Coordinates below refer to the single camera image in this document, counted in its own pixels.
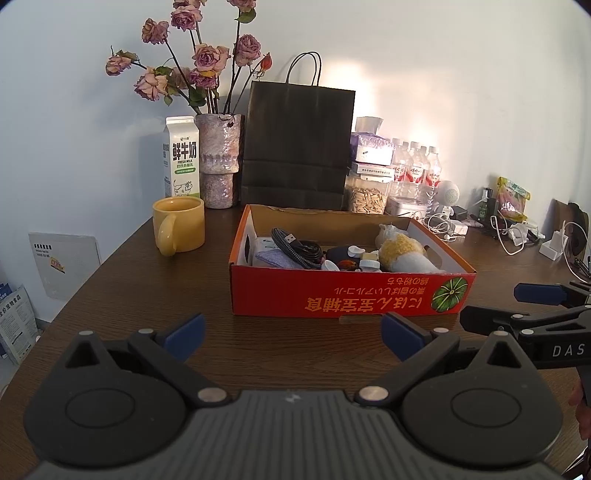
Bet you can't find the red cardboard box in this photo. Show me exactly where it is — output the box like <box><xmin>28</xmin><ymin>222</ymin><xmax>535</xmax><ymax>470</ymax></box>
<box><xmin>229</xmin><ymin>204</ymin><xmax>478</xmax><ymax>320</ymax></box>

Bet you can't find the white cable with plug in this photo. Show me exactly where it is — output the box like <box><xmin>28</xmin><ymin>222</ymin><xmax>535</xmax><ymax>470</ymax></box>
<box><xmin>488</xmin><ymin>214</ymin><xmax>542</xmax><ymax>256</ymax></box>

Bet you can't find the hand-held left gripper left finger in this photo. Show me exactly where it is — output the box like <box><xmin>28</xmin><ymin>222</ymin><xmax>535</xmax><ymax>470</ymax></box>
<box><xmin>64</xmin><ymin>314</ymin><xmax>232</xmax><ymax>409</ymax></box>

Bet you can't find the person's right hand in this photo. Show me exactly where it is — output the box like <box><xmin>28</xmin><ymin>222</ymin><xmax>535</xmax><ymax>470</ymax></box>
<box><xmin>568</xmin><ymin>380</ymin><xmax>591</xmax><ymax>440</ymax></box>

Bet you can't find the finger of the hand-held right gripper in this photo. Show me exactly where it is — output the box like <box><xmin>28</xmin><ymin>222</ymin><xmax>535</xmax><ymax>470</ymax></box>
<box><xmin>460</xmin><ymin>305</ymin><xmax>591</xmax><ymax>336</ymax></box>
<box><xmin>513</xmin><ymin>281</ymin><xmax>591</xmax><ymax>308</ymax></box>

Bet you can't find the white round speaker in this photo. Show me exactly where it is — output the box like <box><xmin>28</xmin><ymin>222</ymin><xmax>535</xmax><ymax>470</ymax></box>
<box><xmin>436</xmin><ymin>179</ymin><xmax>461</xmax><ymax>219</ymax></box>

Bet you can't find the dried pink rose bouquet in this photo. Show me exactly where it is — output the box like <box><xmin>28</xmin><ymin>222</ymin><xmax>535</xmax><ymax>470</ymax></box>
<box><xmin>105</xmin><ymin>0</ymin><xmax>274</xmax><ymax>117</ymax></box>

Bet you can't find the white charging dock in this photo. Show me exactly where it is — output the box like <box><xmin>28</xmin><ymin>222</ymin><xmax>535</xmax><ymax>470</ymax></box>
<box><xmin>539</xmin><ymin>230</ymin><xmax>572</xmax><ymax>260</ymax></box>

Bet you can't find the clear jar of seeds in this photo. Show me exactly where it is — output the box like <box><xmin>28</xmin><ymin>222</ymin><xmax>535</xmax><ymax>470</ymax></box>
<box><xmin>345</xmin><ymin>174</ymin><xmax>390</xmax><ymax>216</ymax></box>

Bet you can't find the dark brown object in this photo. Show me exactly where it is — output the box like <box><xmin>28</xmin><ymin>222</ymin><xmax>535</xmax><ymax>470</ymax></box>
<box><xmin>549</xmin><ymin>199</ymin><xmax>591</xmax><ymax>265</ymax></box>

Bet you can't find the sheep plush toy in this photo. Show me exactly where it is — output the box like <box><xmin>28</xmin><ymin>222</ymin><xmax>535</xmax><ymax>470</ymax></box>
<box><xmin>374</xmin><ymin>223</ymin><xmax>440</xmax><ymax>274</ymax></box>

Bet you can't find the mottled pink ceramic vase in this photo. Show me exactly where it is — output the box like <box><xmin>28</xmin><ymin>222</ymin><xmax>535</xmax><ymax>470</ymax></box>
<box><xmin>194</xmin><ymin>113</ymin><xmax>243</xmax><ymax>210</ymax></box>

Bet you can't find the yellow snack packet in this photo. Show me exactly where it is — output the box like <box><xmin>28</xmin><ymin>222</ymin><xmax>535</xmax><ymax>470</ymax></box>
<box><xmin>496</xmin><ymin>176</ymin><xmax>532</xmax><ymax>223</ymax></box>

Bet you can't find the silver tin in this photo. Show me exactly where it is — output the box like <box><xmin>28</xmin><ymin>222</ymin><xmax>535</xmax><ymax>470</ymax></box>
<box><xmin>385</xmin><ymin>196</ymin><xmax>428</xmax><ymax>219</ymax></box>

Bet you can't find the white earphone cable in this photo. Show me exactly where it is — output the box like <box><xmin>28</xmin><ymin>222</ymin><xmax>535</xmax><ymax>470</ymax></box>
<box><xmin>424</xmin><ymin>213</ymin><xmax>455</xmax><ymax>241</ymax></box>

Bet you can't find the black braided cable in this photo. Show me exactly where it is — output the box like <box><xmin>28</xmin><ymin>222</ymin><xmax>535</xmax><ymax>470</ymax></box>
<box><xmin>270</xmin><ymin>227</ymin><xmax>325</xmax><ymax>269</ymax></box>

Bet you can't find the white green milk carton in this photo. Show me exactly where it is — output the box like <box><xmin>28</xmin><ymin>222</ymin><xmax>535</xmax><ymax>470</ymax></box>
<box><xmin>162</xmin><ymin>115</ymin><xmax>201</xmax><ymax>200</ymax></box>

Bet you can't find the flat white box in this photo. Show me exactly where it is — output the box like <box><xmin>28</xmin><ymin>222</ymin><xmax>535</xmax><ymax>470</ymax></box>
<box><xmin>350</xmin><ymin>161</ymin><xmax>394</xmax><ymax>179</ymax></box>

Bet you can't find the blue white booklet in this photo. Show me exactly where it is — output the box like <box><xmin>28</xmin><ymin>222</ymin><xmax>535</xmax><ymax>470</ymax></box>
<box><xmin>0</xmin><ymin>283</ymin><xmax>38</xmax><ymax>366</ymax></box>

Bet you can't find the shrink-wrapped water bottle pack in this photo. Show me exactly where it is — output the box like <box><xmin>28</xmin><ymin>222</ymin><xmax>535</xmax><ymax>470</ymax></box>
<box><xmin>390</xmin><ymin>137</ymin><xmax>442</xmax><ymax>205</ymax></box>

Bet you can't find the purple tissue pack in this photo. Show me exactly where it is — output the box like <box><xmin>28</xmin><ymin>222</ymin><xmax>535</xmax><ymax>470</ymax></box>
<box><xmin>349</xmin><ymin>117</ymin><xmax>395</xmax><ymax>166</ymax></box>

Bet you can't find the lavender cloth pouch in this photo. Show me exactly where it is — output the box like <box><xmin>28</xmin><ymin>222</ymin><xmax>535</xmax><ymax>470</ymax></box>
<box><xmin>253</xmin><ymin>249</ymin><xmax>302</xmax><ymax>269</ymax></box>

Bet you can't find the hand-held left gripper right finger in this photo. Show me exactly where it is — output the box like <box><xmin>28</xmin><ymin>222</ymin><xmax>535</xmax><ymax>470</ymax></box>
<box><xmin>353</xmin><ymin>313</ymin><xmax>532</xmax><ymax>409</ymax></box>

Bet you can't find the black paper bag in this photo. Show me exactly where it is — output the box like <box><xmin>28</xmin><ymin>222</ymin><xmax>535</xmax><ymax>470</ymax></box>
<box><xmin>239</xmin><ymin>52</ymin><xmax>356</xmax><ymax>212</ymax></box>

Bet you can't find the yellow mug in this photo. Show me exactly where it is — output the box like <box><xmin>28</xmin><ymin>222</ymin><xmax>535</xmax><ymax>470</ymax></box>
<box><xmin>152</xmin><ymin>197</ymin><xmax>206</xmax><ymax>257</ymax></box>

